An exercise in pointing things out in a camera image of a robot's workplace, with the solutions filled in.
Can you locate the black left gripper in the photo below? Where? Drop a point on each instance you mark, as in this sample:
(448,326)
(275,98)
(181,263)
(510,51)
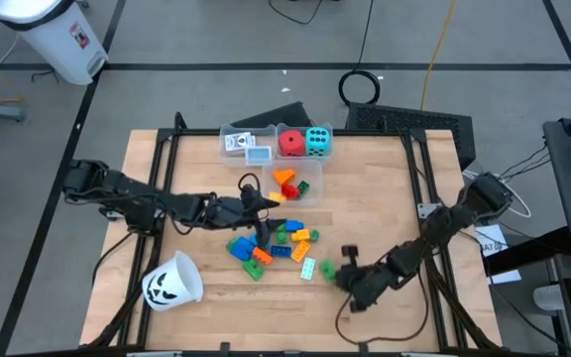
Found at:
(226,213)

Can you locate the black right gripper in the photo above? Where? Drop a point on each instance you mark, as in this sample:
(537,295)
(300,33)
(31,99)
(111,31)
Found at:
(370,282)

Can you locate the yellow toy block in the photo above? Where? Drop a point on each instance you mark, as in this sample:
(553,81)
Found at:
(276,197)
(300,235)

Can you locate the mint toy block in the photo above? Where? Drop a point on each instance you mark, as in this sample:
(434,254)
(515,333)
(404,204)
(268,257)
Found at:
(308,269)

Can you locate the dark blue block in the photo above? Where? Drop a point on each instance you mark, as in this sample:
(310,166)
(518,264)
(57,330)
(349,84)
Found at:
(280,251)

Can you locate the red toy block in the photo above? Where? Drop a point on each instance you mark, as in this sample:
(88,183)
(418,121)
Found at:
(290,191)

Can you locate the large blue toy block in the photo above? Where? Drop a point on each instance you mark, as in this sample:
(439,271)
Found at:
(242,249)

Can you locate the orange toy block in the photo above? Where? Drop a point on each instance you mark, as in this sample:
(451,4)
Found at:
(262,256)
(300,251)
(284,176)

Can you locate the dark green toy block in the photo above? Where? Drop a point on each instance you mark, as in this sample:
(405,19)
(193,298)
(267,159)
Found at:
(303,187)

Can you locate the small green toy block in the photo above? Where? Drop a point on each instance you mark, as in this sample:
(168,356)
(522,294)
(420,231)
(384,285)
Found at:
(229,244)
(314,235)

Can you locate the teal-print playing card deck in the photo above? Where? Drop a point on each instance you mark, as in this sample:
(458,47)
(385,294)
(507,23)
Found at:
(258,155)

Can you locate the red foam die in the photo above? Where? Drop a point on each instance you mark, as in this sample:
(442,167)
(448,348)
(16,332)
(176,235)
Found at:
(291,144)

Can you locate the black-print playing card deck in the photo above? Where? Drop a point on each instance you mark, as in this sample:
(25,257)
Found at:
(238,142)

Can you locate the teal foam die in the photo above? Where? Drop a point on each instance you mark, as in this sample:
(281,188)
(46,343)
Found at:
(317,142)

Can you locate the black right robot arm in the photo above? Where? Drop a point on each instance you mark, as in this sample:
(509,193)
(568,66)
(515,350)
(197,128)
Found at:
(484,198)

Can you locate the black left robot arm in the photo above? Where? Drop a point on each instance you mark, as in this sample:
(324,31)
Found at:
(132,193)

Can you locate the black wedge-shaped box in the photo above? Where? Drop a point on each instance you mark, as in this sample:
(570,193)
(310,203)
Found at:
(275,118)

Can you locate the white jack-o-lantern bucket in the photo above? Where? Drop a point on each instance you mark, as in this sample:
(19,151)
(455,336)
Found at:
(176,277)

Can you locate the silver mounting plate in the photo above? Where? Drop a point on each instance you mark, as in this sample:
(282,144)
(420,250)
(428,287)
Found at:
(425,209)

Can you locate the white paper sheet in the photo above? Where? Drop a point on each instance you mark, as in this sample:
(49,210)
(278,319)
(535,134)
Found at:
(493,240)

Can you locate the black perforated computer case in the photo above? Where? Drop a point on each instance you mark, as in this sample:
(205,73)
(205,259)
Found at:
(404,119)

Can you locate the black beam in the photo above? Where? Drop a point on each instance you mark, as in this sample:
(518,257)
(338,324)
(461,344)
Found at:
(528,250)

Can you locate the white pedal trash can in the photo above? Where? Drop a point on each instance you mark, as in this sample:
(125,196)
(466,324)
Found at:
(57,39)

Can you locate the black aluminium table frame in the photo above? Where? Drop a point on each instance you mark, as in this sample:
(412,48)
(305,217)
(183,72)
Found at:
(365,132)

